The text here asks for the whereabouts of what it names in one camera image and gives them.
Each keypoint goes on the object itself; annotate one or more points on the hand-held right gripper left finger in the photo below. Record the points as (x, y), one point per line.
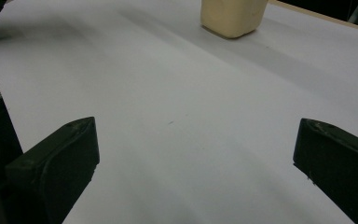
(59, 168)

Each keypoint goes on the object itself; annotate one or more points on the beige square cup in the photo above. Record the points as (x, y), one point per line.
(233, 15)

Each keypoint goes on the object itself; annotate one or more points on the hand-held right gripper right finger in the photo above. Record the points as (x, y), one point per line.
(341, 165)

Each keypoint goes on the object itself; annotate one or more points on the wooden table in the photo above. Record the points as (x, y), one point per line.
(323, 16)

